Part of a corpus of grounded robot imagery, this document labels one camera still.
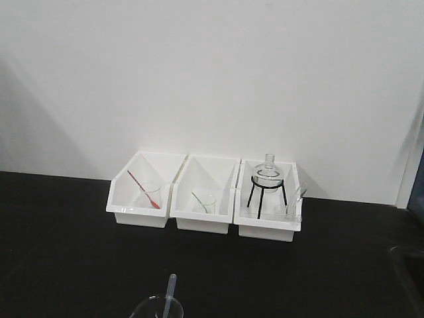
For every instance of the clear plastic pipette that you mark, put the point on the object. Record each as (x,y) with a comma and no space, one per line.
(169,295)

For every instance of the black bench sink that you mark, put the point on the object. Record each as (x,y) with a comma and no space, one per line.
(408,265)

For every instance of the middle white storage bin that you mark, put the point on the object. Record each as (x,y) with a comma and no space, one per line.
(205,175)

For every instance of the white storage bin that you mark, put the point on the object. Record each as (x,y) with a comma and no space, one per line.
(125,199)
(268,226)
(205,175)

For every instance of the small beaker in middle bin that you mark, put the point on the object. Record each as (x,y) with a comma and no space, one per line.
(209,201)

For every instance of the small beaker in bin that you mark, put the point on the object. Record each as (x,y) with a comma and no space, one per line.
(209,201)
(154,191)

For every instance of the black metal tripod stand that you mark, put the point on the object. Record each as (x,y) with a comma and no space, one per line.
(261,198)

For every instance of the round bottom glass flask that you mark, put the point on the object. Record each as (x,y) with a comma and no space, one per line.
(268,174)

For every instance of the small beaker in left bin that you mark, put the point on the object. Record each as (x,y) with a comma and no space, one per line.
(154,191)

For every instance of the right white storage bin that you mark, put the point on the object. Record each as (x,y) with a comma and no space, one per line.
(268,226)

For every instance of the left white storage bin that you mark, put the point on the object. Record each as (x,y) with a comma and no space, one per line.
(125,199)

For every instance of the small glassware in right bin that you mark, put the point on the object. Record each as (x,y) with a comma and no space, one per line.
(289,211)

